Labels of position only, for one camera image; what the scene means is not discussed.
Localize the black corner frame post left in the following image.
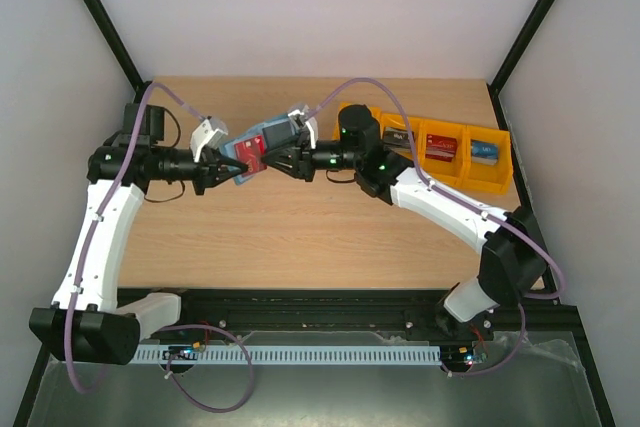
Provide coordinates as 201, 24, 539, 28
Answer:
82, 0, 147, 96

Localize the black corner frame post right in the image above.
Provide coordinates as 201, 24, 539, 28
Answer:
489, 0, 589, 93

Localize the light blue slotted cable duct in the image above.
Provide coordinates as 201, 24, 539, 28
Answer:
132, 345, 441, 366

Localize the grey metal front plate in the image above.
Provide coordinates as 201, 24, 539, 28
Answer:
23, 331, 601, 426

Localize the yellow plastic bin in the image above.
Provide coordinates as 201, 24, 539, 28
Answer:
419, 119, 470, 187
332, 102, 382, 140
462, 125, 513, 195
380, 112, 426, 166

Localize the teal card holder wallet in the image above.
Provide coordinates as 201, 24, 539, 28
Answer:
219, 114, 295, 186

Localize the red credit card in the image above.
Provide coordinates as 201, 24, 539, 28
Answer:
233, 134, 266, 177

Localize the blue card stack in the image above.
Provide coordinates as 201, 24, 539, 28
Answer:
470, 139, 500, 166

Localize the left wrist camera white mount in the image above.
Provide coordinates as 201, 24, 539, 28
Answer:
189, 116, 228, 163

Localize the black corner frame post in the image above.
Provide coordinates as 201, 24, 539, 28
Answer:
82, 0, 147, 96
489, 0, 589, 93

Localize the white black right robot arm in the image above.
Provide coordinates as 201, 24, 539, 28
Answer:
262, 105, 547, 339

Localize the red card stack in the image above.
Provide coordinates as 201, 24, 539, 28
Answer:
425, 134, 458, 162

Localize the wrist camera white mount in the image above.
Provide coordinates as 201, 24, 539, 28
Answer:
189, 116, 228, 163
287, 102, 319, 149

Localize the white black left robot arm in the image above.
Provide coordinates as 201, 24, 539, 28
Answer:
29, 103, 247, 365

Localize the black card stack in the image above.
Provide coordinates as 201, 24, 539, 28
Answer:
382, 127, 415, 150

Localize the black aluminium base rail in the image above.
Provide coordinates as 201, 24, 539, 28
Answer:
114, 287, 584, 348

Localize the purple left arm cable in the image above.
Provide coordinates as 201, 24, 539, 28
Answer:
65, 81, 256, 413

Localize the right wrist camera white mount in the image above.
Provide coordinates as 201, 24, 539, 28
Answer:
287, 102, 319, 149

